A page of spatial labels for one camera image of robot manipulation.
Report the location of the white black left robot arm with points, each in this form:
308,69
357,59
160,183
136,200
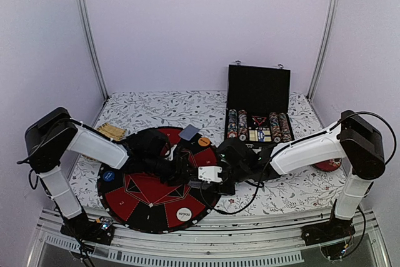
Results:
56,140

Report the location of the black poker chip case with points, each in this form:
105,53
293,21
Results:
259,91

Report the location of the poker chip row far right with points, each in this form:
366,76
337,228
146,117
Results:
284,126

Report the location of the red floral round tin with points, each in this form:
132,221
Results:
329,165

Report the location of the blue small blind button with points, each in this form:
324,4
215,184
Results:
108,176

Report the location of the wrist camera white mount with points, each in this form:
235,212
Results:
210,174
170,153

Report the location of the white dealer button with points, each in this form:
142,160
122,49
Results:
184,214

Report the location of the round red black poker mat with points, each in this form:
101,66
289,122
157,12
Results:
143,203

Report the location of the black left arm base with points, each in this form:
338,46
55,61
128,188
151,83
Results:
100,231

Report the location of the right aluminium corner post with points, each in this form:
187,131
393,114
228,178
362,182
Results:
326,35

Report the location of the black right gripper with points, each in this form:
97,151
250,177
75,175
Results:
229,191

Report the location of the poker chip row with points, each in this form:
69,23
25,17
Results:
232,124
242,125
274,126
284,126

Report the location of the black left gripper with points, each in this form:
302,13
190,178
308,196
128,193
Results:
177,172

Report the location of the boxed card deck in case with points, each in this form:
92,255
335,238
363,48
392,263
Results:
259,134

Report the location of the orange big blind button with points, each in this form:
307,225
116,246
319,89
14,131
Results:
203,141

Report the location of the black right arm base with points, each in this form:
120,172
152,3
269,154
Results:
326,231

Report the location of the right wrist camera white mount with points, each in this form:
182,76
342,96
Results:
210,174

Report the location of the single blue playing card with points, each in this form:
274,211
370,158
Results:
188,132

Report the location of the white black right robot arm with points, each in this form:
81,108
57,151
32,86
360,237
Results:
351,138

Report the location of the aluminium corner post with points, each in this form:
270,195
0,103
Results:
326,35
91,47

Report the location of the poker chip row far left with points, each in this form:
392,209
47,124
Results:
232,124

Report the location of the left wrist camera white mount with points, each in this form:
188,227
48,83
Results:
170,153

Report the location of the woven bamboo fan mat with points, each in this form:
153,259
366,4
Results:
111,131

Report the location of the left aluminium corner post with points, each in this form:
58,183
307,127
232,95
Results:
91,47

